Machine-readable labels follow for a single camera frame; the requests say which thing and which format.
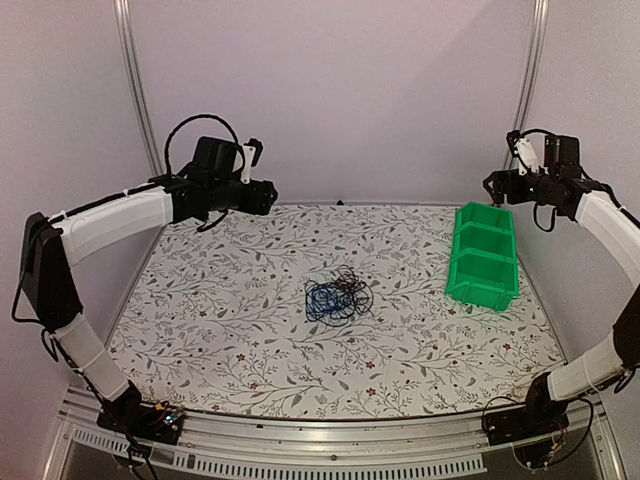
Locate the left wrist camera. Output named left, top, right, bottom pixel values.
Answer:
left=240, top=138, right=263, bottom=184

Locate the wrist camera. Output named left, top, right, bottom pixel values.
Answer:
left=506, top=130, right=540, bottom=176
left=240, top=138, right=263, bottom=184

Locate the black cable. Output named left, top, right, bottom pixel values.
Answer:
left=304, top=279, right=377, bottom=329

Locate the green three-compartment bin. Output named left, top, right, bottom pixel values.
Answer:
left=445, top=202, right=519, bottom=312

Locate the aluminium front rail frame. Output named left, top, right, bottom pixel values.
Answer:
left=44, top=387, right=627, bottom=479

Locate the left aluminium corner post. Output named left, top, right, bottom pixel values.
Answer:
left=113, top=0, right=163, bottom=176

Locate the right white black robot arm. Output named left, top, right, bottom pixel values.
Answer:
left=483, top=130, right=639, bottom=436

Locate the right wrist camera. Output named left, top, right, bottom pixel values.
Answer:
left=506, top=130, right=540, bottom=176

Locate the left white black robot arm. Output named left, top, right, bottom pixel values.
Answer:
left=14, top=135, right=278, bottom=434

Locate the floral table mat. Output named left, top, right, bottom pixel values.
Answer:
left=108, top=206, right=564, bottom=419

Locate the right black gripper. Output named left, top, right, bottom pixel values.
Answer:
left=485, top=168, right=560, bottom=205

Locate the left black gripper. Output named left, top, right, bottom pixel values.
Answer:
left=210, top=179, right=280, bottom=215

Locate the brown cable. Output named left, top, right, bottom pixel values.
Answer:
left=332, top=267, right=369, bottom=301

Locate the right aluminium corner post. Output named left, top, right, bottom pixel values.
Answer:
left=502, top=0, right=551, bottom=171

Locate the aluminium corner post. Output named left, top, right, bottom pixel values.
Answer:
left=502, top=0, right=551, bottom=171
left=113, top=0, right=163, bottom=176

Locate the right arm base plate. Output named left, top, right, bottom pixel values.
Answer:
left=481, top=396, right=569, bottom=471

